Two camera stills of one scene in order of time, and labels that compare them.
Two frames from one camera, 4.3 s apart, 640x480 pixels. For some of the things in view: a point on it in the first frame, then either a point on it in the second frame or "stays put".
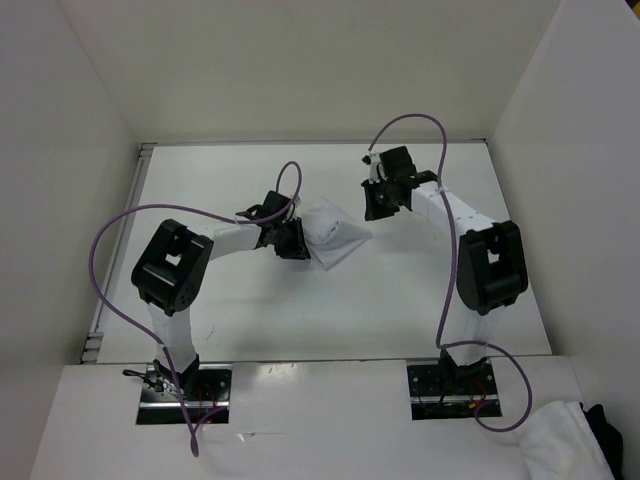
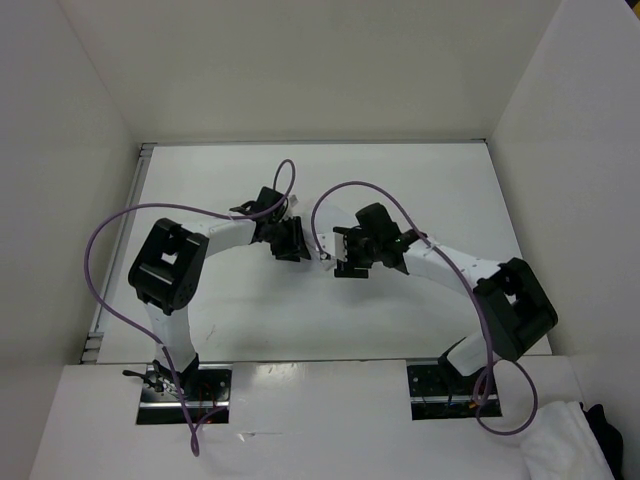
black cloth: x=608 y=437 stays put
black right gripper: x=372 y=211 → x=354 y=270
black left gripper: x=298 y=248 stays put
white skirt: x=330 y=236 stays put
